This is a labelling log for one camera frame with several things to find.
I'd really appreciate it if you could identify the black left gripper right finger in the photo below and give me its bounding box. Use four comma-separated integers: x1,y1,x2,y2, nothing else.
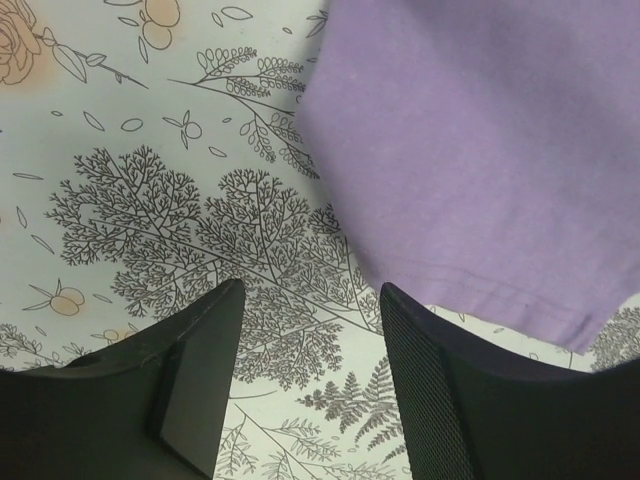
380,283,639,479

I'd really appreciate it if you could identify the purple t shirt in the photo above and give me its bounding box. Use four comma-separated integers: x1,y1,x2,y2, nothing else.
295,1,639,353

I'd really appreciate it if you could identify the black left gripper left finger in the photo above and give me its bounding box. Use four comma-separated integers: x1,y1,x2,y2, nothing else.
1,280,245,480

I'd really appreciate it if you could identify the floral patterned table mat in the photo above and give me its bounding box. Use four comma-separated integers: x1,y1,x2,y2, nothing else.
1,1,639,479

